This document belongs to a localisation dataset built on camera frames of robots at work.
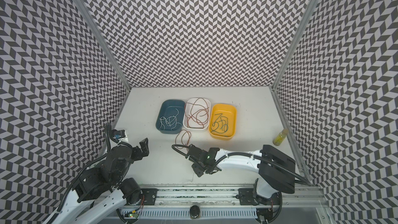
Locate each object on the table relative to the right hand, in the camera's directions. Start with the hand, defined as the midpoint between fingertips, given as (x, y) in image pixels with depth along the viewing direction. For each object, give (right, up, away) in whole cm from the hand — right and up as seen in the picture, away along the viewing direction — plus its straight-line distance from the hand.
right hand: (198, 166), depth 81 cm
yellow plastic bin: (+20, +28, +24) cm, 42 cm away
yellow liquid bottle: (+44, +14, +3) cm, 47 cm away
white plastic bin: (-8, +29, +21) cm, 36 cm away
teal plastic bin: (-22, +29, +23) cm, 44 cm away
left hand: (-26, +16, -10) cm, 32 cm away
